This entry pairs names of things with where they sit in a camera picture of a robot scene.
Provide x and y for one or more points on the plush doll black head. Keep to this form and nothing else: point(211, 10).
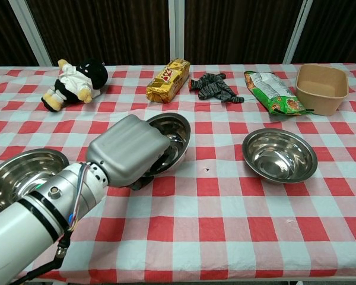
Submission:
point(71, 83)

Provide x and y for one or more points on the white partition frame post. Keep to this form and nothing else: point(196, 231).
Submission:
point(32, 35)
point(176, 29)
point(298, 29)

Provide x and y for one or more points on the brown paper box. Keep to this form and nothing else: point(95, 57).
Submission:
point(317, 102)

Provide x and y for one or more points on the red white checkered tablecloth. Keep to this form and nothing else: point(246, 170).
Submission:
point(225, 222)

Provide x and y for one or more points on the green snack bag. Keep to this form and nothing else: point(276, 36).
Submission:
point(273, 92)

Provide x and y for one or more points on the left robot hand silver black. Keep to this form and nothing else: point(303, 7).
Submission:
point(127, 148)

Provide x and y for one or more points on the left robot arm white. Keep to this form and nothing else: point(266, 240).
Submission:
point(17, 228)

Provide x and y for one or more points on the golden biscuit pack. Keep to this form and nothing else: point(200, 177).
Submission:
point(166, 83)

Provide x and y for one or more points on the stainless steel bowl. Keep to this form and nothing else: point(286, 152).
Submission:
point(179, 130)
point(279, 154)
point(17, 169)

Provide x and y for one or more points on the grey knitted glove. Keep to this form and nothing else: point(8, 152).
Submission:
point(213, 87)

